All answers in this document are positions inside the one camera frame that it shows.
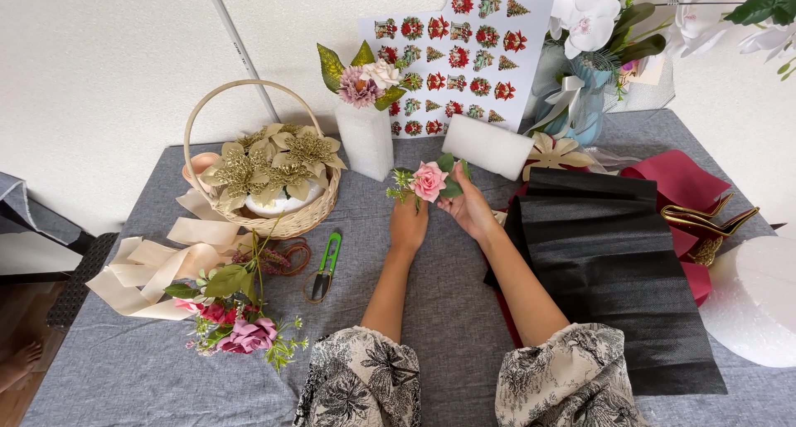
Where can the person's right hand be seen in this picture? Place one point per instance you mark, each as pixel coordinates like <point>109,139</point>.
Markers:
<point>472,209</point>

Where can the person's left hand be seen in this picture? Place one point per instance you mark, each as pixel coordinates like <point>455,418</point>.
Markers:
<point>407,225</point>

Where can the person's left fingers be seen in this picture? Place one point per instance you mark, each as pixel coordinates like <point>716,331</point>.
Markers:
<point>401,204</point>

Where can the pink rose sprig with leaves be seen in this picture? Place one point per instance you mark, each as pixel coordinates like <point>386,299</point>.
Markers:
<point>429,181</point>

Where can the tall white foam block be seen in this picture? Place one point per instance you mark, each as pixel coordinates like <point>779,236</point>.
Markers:
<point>367,141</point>

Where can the green thread snips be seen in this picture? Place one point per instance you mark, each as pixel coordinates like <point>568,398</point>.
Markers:
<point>325,268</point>

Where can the short white foam block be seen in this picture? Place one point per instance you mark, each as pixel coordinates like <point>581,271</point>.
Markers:
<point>488,146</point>

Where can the white foam ball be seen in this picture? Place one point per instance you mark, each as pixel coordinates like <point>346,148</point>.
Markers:
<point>283,202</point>

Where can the mauve and cream flower arrangement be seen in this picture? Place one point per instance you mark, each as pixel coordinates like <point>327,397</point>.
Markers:
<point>367,79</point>

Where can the gold glitter poinsettia flowers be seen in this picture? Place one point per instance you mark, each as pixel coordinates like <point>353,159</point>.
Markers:
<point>273,163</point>

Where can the festive sticker sheet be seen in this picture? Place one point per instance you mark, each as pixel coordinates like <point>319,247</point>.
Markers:
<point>466,60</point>

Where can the cream gold-edged leaf decoration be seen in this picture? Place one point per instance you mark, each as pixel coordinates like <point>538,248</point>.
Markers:
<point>555,153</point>

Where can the person's left printed sleeve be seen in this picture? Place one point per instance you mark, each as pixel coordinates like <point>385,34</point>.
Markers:
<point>360,380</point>

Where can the person's printed sleeve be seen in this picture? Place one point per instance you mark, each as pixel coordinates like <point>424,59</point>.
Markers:
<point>360,380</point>
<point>569,380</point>

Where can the bunch of artificial pink roses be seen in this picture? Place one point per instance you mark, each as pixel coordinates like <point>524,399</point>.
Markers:
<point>239,318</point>

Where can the blue vase with white ribbon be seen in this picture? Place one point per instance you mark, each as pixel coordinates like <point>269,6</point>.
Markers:
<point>575,100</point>

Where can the peach ribbon roll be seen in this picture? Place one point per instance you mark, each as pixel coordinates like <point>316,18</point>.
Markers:
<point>198,166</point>

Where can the black mesh wrapping sheet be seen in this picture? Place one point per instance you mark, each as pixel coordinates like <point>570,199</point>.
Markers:
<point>612,271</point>

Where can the white pipe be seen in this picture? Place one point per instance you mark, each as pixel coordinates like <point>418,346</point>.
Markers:
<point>239,47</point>

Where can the person's right printed sleeve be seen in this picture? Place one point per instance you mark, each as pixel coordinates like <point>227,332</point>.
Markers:
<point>569,380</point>

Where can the cream satin ribbon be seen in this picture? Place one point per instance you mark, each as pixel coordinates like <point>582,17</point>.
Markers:
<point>155,268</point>

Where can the grey tablecloth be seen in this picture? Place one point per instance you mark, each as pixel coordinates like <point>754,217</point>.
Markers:
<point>186,365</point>

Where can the white orchid flowers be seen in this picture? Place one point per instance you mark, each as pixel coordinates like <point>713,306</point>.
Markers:
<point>597,13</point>

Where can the red wrapping sheet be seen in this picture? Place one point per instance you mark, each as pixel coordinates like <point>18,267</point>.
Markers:
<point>678,181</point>

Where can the red gold-edged ribbon bow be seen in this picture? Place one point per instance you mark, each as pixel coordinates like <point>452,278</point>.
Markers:
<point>706,222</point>

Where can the black perforated mat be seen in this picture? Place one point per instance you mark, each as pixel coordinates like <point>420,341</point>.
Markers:
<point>81,278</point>

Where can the white foam disc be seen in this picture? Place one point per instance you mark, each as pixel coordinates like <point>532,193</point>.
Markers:
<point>752,299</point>

